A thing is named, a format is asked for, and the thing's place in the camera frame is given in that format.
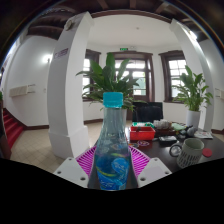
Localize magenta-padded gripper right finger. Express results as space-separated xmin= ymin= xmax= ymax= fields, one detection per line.
xmin=127 ymin=145 xmax=173 ymax=188

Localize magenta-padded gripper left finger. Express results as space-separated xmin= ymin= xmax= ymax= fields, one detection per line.
xmin=53 ymin=144 xmax=98 ymax=189

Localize clear blue-capped drink bottle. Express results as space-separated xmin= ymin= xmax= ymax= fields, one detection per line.
xmin=93 ymin=91 xmax=132 ymax=192

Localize flat black phone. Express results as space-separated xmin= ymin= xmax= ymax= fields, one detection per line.
xmin=158 ymin=135 xmax=179 ymax=145

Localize red plastic box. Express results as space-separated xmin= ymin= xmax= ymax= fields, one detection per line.
xmin=129 ymin=125 xmax=157 ymax=142

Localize grey patterned ceramic mug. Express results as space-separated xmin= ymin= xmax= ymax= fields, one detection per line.
xmin=168 ymin=137 xmax=206 ymax=170

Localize dark tray of small cups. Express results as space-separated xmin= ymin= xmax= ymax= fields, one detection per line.
xmin=153 ymin=118 xmax=175 ymax=136

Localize green white tissue box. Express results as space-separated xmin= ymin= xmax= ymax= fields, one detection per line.
xmin=131 ymin=121 xmax=155 ymax=129

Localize folded green cloth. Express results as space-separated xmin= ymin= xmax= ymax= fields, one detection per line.
xmin=171 ymin=122 xmax=187 ymax=132

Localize dark round headphones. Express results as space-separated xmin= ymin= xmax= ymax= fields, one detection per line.
xmin=179 ymin=125 xmax=199 ymax=138

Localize black office chair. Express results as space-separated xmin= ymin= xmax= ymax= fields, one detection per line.
xmin=131 ymin=101 xmax=165 ymax=124

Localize white printed magazine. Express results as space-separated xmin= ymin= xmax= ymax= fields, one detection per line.
xmin=193 ymin=130 xmax=215 ymax=140

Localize red carpeted staircase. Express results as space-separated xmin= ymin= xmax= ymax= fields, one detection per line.
xmin=2 ymin=107 xmax=26 ymax=150

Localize potted leafy plant white pot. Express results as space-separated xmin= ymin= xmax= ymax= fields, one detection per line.
xmin=171 ymin=65 xmax=215 ymax=130
xmin=75 ymin=52 xmax=147 ymax=122

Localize dark wooden glazed double door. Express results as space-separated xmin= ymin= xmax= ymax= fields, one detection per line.
xmin=107 ymin=50 xmax=156 ymax=103

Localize dark wooden framed window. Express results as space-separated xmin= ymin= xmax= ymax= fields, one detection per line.
xmin=82 ymin=48 xmax=102 ymax=102
xmin=158 ymin=49 xmax=188 ymax=103

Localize white wall heater unit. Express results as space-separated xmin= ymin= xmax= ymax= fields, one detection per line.
xmin=8 ymin=83 xmax=37 ymax=99

